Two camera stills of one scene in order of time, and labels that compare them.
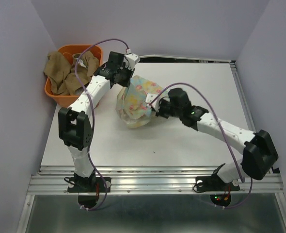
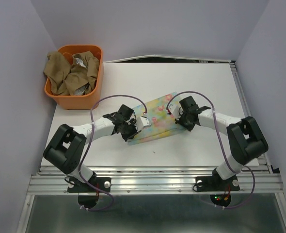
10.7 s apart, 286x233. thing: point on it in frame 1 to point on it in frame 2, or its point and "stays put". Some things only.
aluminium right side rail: x=234 y=64 stays put
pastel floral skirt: x=132 y=108 to x=162 y=123
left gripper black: x=127 y=82 to x=125 y=137
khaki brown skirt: x=61 y=73 stays put
